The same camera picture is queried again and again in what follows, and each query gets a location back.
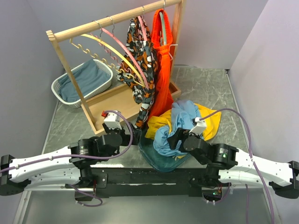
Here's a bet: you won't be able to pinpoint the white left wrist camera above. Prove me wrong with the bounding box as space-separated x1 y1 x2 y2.
101 111 122 131

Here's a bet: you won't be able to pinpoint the grey-blue cloth in basket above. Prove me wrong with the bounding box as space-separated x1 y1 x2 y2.
57 59 111 103

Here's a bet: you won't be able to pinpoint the pink hanger under patterned shorts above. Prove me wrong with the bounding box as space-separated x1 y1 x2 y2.
137 16 148 41

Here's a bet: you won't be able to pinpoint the orange shorts on hanger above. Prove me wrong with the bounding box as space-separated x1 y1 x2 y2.
149 9 174 118

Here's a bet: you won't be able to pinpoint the white plastic basket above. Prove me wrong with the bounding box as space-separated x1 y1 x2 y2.
51 58 114 109

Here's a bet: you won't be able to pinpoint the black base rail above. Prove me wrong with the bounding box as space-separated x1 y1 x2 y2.
75 168 228 198

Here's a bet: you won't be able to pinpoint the yellow hanger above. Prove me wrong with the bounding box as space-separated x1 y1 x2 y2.
69 34 145 87

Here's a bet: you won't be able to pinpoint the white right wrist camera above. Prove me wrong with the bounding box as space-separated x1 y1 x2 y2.
189 117 207 135

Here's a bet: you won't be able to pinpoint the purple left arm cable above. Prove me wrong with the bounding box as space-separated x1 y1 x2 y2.
0 109 134 175

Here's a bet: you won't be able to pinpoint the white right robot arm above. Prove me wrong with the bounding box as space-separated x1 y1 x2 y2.
167 128 299 199

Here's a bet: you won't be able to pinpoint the patterned shorts on hanger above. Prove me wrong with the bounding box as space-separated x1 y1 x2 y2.
116 17 158 129

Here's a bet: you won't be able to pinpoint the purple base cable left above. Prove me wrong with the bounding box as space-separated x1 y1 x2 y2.
67 183 104 208

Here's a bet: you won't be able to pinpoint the light blue shorts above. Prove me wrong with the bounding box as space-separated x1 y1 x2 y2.
146 100 201 157

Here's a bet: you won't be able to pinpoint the green hanger under orange shorts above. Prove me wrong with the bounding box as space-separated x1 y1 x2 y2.
159 0 167 46

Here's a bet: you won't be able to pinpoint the yellow shorts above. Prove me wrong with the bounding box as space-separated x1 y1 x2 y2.
144 102 222 161

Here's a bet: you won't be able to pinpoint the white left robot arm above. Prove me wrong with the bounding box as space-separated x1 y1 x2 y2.
0 125 141 196

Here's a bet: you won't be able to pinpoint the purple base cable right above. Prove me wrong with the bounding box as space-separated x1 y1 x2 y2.
205 183 233 206

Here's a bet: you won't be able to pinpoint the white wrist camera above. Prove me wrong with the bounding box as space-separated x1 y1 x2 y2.
189 117 207 135
101 111 122 131

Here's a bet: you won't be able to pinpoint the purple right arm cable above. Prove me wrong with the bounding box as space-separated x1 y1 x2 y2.
198 108 276 224

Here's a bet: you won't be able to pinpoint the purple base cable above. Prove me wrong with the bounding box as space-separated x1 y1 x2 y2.
67 183 104 208
205 183 233 206

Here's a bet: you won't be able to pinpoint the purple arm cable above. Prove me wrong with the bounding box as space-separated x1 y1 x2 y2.
198 108 276 224
0 109 134 175

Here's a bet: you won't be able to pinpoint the wooden clothes rack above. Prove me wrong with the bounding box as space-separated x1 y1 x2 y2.
46 0 185 135

